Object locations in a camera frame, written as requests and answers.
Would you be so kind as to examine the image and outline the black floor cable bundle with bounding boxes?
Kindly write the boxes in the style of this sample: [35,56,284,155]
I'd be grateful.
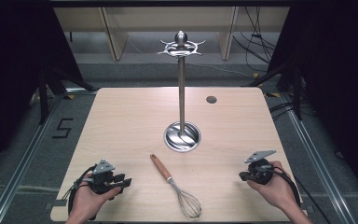
[231,7,278,73]

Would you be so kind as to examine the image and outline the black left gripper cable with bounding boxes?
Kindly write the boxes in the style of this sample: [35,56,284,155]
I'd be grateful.
[62,165,98,217]

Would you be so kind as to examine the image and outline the wooden-handled metal whisk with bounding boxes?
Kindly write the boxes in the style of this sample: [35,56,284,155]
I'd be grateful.
[149,153,203,220]

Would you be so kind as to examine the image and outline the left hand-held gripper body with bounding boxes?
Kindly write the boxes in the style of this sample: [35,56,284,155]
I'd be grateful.
[86,159,126,196]

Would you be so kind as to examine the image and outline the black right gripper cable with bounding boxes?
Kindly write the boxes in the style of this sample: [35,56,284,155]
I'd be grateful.
[269,166,333,224]

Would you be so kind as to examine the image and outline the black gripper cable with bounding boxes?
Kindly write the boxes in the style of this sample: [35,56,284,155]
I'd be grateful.
[269,166,333,224]
[62,165,98,217]

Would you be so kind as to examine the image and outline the person's right hand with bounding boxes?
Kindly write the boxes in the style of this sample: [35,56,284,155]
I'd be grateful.
[246,160,295,211]

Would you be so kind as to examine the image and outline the black curtain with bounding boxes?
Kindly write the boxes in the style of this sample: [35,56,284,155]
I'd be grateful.
[266,0,358,199]
[0,0,86,183]

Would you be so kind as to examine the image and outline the aluminium floor rail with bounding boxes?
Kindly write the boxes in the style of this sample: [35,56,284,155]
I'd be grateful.
[262,91,352,224]
[0,88,90,224]

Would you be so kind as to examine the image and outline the black metal stand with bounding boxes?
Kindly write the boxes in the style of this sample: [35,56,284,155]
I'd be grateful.
[36,63,98,126]
[241,54,306,121]

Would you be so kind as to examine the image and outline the black floor cables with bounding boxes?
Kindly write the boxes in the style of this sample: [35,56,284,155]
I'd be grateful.
[268,101,316,122]

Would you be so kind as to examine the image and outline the person's left hand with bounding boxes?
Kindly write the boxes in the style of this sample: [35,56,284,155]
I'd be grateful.
[70,181,123,219]

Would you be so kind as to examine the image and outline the metal utensil rack stand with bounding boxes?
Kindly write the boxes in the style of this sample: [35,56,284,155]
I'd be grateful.
[156,30,207,154]

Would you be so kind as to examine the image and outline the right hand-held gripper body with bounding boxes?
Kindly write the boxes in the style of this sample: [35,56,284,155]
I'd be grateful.
[243,149,278,186]

